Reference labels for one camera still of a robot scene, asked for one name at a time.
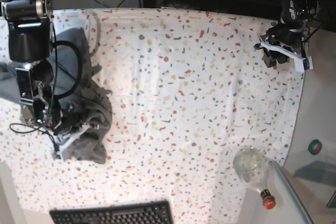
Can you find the grey t-shirt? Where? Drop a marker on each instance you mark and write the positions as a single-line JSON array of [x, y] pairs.
[[89, 99]]

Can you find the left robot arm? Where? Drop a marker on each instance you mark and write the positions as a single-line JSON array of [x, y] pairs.
[[298, 11]]

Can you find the clear bottle with red cap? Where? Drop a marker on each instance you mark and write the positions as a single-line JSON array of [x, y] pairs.
[[252, 169]]

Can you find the terrazzo pattern tablecloth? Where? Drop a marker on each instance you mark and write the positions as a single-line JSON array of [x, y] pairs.
[[187, 90]]

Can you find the grey metal bar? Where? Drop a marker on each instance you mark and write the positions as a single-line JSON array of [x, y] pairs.
[[289, 208]]

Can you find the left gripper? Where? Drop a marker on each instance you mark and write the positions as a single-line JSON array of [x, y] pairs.
[[289, 34]]

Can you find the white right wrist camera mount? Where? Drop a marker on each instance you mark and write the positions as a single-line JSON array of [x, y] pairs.
[[65, 141]]

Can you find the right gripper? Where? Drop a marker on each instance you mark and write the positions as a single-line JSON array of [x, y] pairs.
[[68, 123]]

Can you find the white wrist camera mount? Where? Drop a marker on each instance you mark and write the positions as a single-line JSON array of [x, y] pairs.
[[65, 141], [282, 53]]

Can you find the black keyboard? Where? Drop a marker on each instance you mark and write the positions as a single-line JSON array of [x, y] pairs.
[[151, 212]]

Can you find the grey laptop corner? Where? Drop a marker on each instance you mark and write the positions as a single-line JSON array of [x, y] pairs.
[[332, 202]]

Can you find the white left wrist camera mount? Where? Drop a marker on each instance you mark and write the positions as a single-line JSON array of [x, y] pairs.
[[282, 53]]

